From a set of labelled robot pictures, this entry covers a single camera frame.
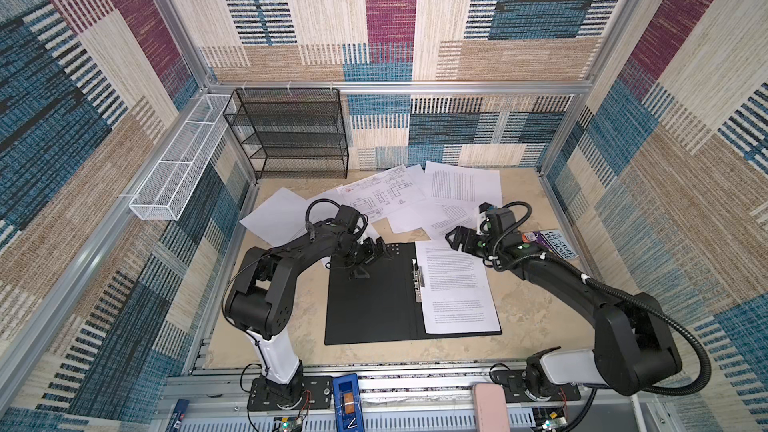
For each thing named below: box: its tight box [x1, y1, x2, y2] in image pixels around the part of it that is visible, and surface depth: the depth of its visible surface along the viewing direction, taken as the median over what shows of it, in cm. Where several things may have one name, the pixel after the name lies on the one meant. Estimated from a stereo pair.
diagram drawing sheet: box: [336, 165, 426, 220], surface depth 117 cm
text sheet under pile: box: [387, 201, 479, 240], surface depth 110 cm
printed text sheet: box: [415, 239, 501, 334], surface depth 89 cm
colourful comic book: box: [522, 230, 579, 259], surface depth 101 cm
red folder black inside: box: [325, 242, 503, 346], surface depth 89 cm
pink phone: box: [472, 382, 510, 432], surface depth 70 cm
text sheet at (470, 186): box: [426, 161, 503, 206], surface depth 121 cm
